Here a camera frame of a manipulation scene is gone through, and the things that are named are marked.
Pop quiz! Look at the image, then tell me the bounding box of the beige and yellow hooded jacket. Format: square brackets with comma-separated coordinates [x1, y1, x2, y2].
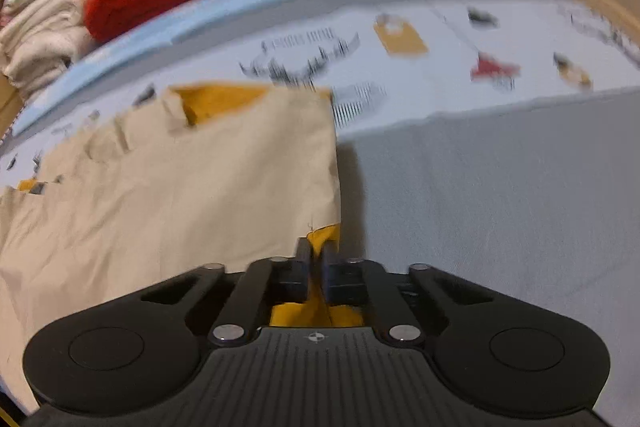
[1, 83, 341, 412]

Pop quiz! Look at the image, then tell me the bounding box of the grey printed bed sheet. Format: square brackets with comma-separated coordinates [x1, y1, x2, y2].
[1, 0, 639, 426]

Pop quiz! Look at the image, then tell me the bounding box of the white folded fleece blanket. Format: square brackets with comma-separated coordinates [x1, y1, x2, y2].
[1, 0, 96, 104]

